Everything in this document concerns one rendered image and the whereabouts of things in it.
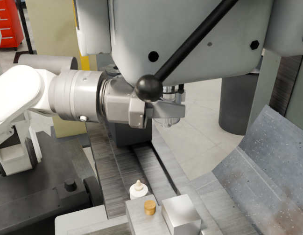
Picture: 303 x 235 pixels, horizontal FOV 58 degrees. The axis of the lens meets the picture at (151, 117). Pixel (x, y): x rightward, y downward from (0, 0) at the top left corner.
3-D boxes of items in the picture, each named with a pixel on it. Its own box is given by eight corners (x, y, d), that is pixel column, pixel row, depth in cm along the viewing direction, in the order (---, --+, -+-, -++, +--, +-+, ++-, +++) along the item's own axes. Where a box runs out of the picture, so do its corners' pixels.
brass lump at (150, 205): (145, 216, 51) (145, 210, 50) (142, 207, 52) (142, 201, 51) (157, 213, 51) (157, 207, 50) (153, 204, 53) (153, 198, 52)
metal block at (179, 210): (172, 248, 49) (173, 227, 45) (160, 221, 53) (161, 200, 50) (198, 239, 50) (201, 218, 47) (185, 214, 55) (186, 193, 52)
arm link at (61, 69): (67, 116, 42) (-3, 111, 43) (88, 126, 52) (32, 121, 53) (77, 47, 44) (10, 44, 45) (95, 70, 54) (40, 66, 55)
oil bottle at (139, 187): (133, 223, 62) (131, 189, 56) (129, 209, 65) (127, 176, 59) (150, 218, 63) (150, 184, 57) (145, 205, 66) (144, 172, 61)
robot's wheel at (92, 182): (85, 200, 134) (80, 169, 124) (95, 196, 136) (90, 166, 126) (99, 231, 120) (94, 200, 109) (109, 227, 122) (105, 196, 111)
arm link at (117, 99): (143, 93, 38) (61, 87, 39) (143, 147, 43) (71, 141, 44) (153, 61, 49) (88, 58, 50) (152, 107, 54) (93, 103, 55)
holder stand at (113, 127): (116, 148, 85) (111, 91, 75) (102, 114, 103) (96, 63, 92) (152, 140, 89) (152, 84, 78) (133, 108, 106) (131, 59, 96)
